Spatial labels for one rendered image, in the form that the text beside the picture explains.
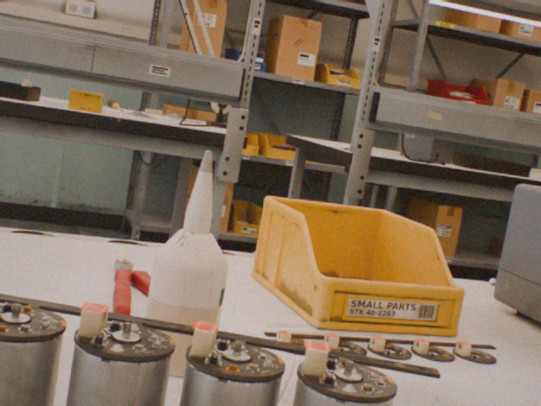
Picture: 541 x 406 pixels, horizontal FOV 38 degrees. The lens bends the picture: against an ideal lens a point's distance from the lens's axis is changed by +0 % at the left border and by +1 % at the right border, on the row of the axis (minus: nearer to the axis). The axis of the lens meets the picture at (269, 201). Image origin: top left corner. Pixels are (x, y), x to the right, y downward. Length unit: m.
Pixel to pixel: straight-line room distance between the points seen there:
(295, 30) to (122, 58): 2.04
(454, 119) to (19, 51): 1.41
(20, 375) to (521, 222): 0.46
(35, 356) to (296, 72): 4.16
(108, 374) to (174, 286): 0.16
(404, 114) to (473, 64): 2.61
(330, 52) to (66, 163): 1.68
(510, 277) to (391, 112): 2.08
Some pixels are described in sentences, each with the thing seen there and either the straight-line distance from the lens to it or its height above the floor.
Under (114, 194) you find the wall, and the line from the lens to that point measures 4.62.
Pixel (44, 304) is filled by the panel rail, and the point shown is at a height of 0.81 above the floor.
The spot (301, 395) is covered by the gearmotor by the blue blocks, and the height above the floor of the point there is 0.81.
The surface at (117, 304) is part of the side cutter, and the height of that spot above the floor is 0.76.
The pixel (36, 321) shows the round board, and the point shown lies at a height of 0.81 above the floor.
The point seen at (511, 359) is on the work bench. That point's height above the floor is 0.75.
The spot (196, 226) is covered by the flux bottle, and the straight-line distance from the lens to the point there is 0.35.
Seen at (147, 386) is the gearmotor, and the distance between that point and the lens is 0.20.
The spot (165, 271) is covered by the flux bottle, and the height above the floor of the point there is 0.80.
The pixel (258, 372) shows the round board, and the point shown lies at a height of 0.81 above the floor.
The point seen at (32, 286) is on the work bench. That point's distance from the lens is 0.48.
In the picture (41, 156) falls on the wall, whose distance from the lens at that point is 4.57.
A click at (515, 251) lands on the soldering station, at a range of 0.61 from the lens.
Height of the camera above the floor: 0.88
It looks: 7 degrees down
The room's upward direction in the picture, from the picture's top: 9 degrees clockwise
